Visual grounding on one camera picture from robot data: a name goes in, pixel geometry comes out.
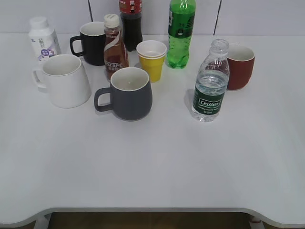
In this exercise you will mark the clear water bottle green label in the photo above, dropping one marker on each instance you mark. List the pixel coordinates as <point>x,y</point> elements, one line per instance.
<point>211,82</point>

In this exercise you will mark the white ceramic mug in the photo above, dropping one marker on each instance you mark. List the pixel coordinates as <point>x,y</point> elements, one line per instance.
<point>65,79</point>

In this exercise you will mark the grey ceramic mug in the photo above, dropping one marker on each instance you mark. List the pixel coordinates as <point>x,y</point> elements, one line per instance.
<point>130,94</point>

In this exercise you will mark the black ceramic mug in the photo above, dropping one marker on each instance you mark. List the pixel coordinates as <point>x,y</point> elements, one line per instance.
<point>92,37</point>

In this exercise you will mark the red ceramic mug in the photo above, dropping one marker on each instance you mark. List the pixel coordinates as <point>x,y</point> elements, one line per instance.
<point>241,62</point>

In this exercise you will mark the brown Nescafe coffee bottle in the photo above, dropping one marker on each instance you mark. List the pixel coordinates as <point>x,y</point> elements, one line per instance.
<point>115,53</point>

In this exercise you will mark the green soda bottle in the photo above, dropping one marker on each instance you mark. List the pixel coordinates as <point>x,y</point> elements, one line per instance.
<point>180,29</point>

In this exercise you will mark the dark cola bottle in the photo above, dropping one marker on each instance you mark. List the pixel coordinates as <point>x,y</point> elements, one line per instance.
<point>131,15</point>

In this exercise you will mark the white yogurt drink bottle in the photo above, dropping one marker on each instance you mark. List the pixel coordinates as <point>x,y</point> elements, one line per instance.
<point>43,38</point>

